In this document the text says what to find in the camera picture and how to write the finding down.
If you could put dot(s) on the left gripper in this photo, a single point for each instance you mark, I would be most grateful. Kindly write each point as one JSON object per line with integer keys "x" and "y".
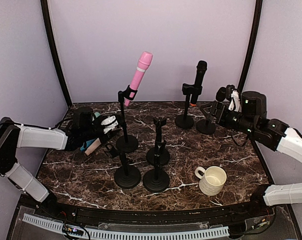
{"x": 110, "y": 135}

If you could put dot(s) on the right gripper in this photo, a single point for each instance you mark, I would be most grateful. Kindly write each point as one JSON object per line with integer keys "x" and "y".
{"x": 217, "y": 105}

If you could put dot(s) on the beige microphone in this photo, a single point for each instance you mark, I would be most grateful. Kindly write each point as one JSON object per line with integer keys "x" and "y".
{"x": 92, "y": 147}

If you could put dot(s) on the blue microphone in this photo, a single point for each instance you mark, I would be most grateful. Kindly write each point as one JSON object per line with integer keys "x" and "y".
{"x": 86, "y": 145}

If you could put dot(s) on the black stand of pink microphone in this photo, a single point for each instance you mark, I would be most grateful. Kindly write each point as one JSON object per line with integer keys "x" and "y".
{"x": 126, "y": 143}

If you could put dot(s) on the black stand of blue microphone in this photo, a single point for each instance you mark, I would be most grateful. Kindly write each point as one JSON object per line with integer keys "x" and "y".
{"x": 126, "y": 176}

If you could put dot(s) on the black stand of beige microphone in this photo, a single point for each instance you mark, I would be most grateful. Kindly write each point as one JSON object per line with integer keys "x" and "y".
{"x": 159, "y": 150}

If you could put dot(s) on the black stand of green microphone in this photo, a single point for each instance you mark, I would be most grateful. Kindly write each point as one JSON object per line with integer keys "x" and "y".
{"x": 156, "y": 180}

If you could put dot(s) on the pink microphone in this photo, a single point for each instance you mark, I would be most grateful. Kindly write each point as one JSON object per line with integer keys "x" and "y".
{"x": 143, "y": 64}

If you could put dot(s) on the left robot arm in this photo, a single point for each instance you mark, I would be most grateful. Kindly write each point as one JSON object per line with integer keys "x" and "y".
{"x": 83, "y": 128}

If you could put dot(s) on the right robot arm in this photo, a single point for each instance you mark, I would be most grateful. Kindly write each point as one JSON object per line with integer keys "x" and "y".
{"x": 246, "y": 113}

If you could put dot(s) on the black stand of small microphone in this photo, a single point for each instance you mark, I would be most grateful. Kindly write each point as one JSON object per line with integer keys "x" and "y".
{"x": 205, "y": 127}

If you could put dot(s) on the small black microphone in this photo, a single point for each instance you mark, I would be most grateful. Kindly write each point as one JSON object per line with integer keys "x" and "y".
{"x": 221, "y": 94}

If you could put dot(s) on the black stand of tall microphone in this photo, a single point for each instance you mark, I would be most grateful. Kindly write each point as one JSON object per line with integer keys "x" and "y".
{"x": 185, "y": 121}

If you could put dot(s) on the tall black microphone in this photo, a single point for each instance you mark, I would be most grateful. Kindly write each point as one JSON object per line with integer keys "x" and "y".
{"x": 201, "y": 70}

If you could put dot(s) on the cream ribbed mug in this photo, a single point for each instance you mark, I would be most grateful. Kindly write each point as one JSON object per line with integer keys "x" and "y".
{"x": 211, "y": 180}

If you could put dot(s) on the black front rail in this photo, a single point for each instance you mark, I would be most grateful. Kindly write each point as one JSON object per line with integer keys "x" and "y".
{"x": 232, "y": 214}

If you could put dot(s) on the black right corner post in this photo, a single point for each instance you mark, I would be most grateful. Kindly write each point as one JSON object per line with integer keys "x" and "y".
{"x": 251, "y": 44}

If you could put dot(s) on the black corner post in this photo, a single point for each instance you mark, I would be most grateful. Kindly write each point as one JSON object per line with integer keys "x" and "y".
{"x": 54, "y": 52}
{"x": 251, "y": 44}

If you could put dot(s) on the white cable duct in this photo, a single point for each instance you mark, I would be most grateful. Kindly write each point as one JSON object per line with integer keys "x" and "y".
{"x": 73, "y": 231}

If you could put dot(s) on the black left corner post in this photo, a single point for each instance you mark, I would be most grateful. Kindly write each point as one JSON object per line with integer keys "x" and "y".
{"x": 54, "y": 52}

